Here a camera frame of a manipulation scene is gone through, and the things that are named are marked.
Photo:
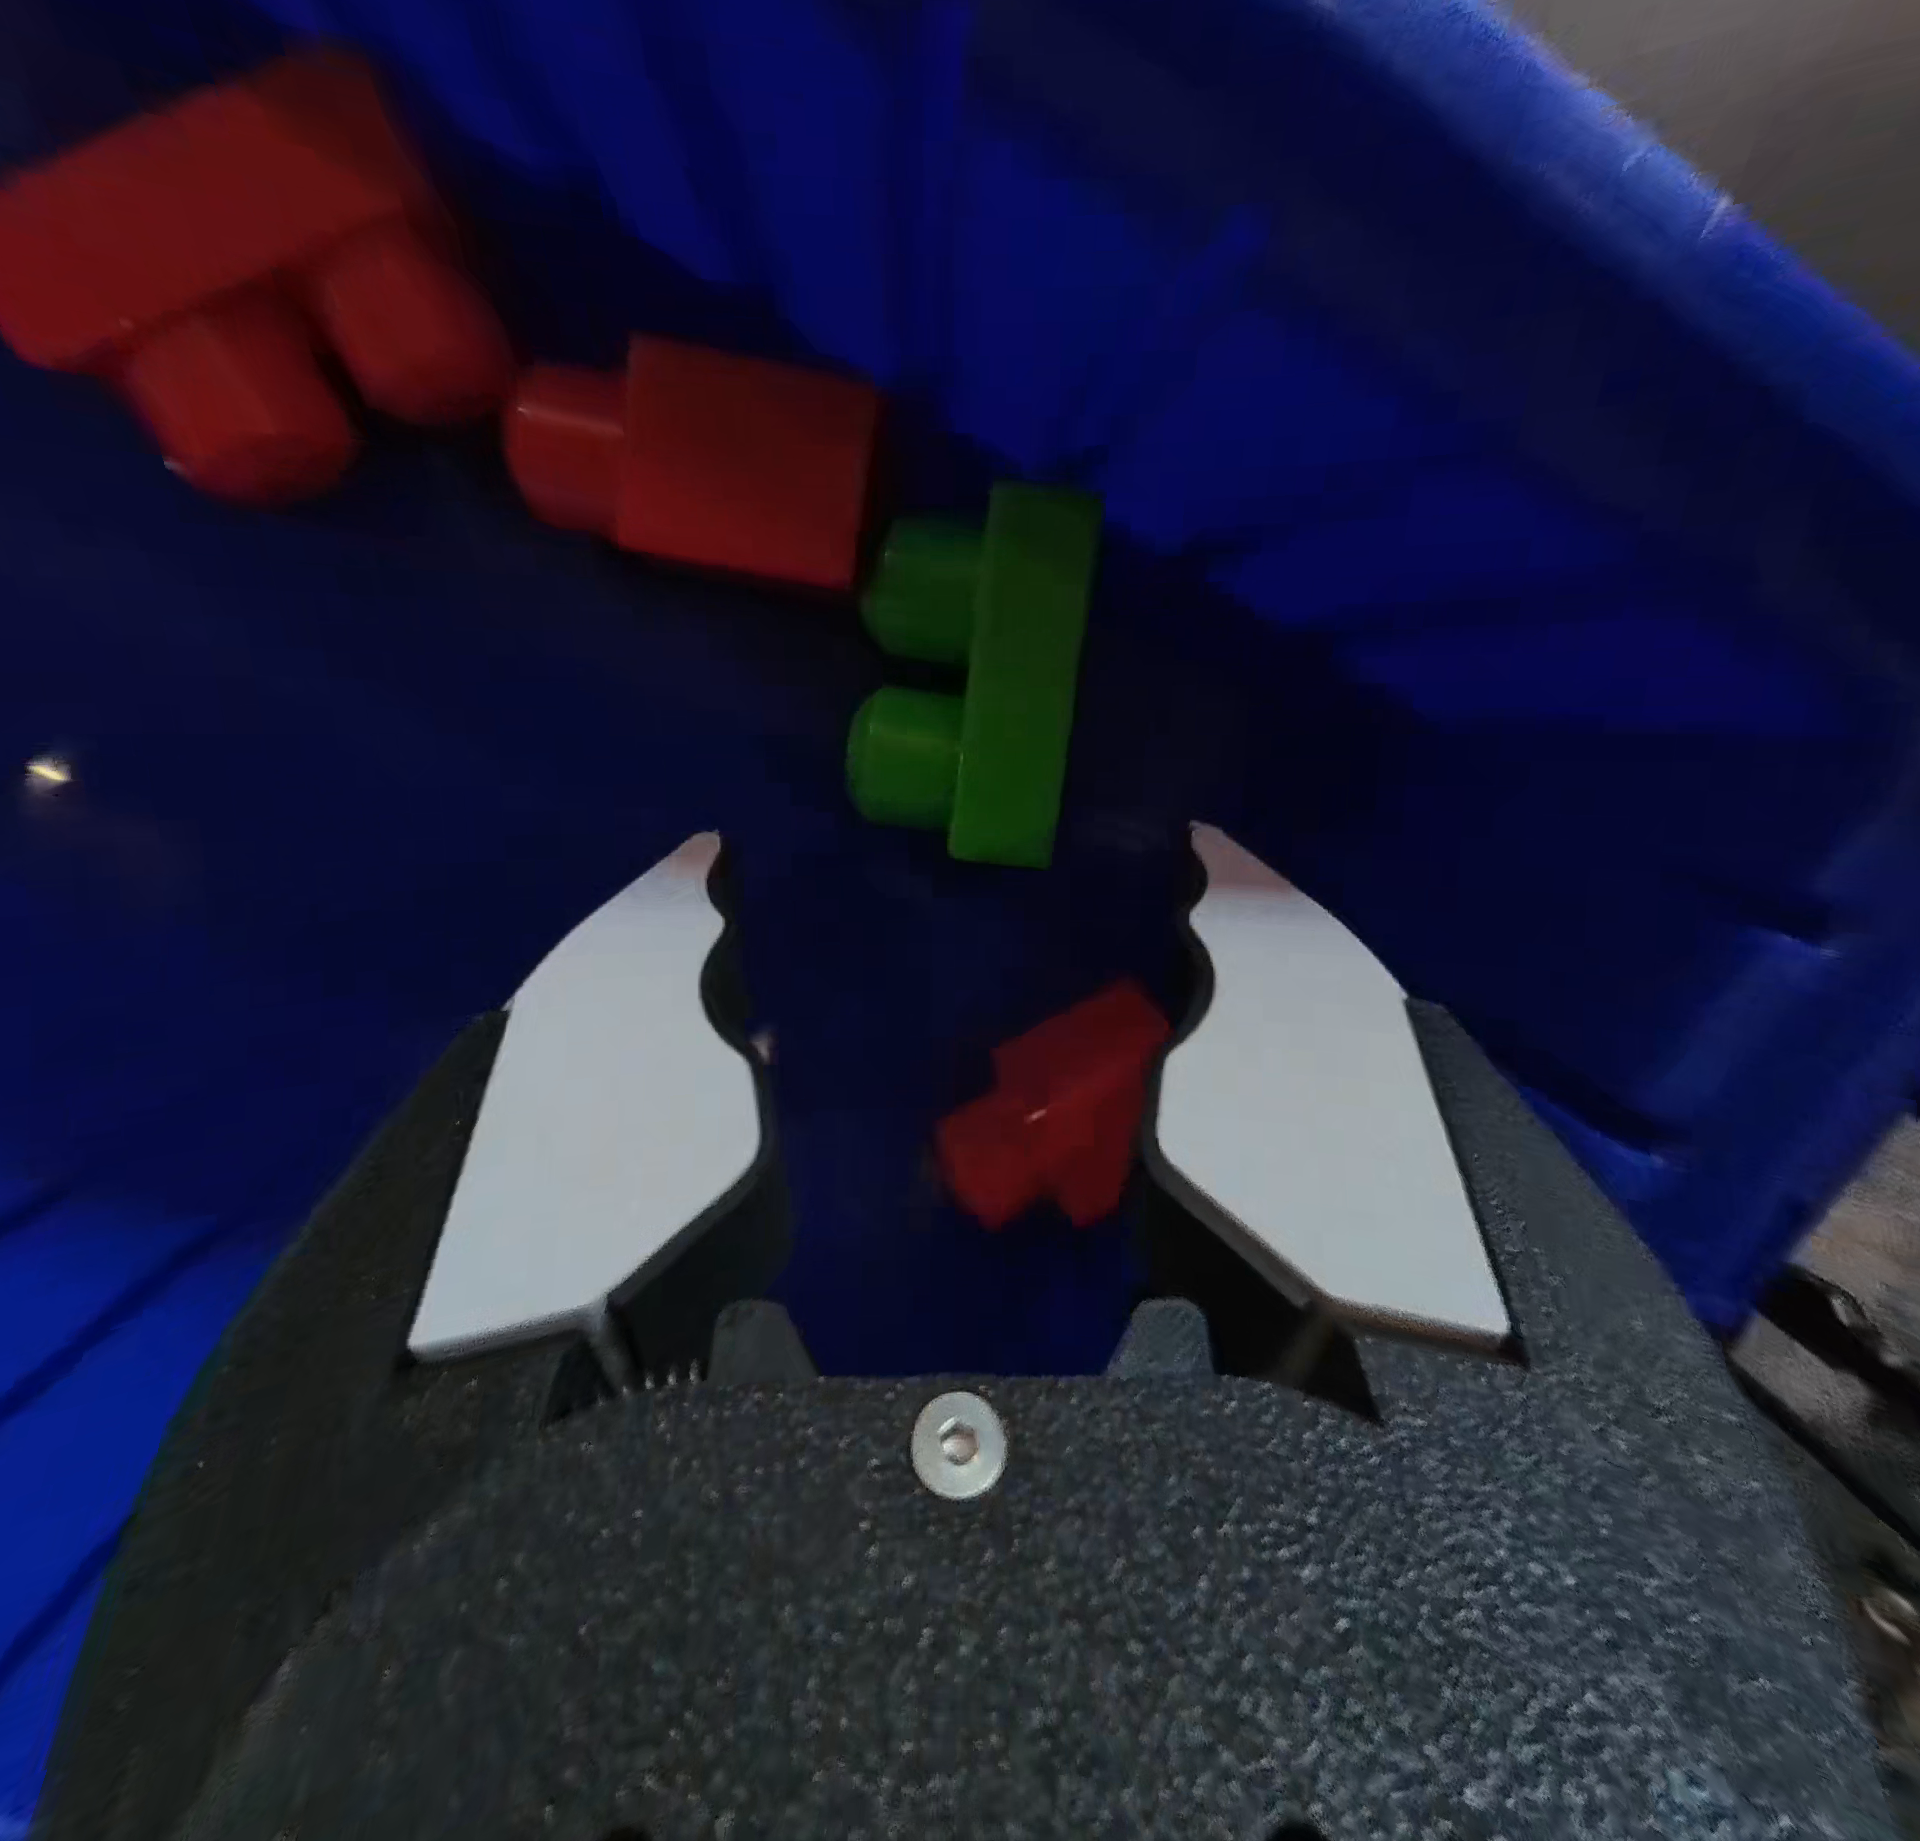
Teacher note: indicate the red mega block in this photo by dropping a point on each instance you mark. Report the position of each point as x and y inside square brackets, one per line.
[735, 460]
[195, 206]
[1051, 1105]

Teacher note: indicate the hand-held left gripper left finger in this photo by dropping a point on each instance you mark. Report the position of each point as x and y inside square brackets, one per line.
[600, 1137]

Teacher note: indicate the blue plastic bin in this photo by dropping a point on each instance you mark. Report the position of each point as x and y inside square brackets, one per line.
[1350, 370]

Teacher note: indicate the green mega block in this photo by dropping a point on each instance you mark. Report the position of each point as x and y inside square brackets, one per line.
[1021, 670]

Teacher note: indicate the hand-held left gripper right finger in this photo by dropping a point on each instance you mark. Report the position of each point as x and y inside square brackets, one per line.
[1321, 1137]

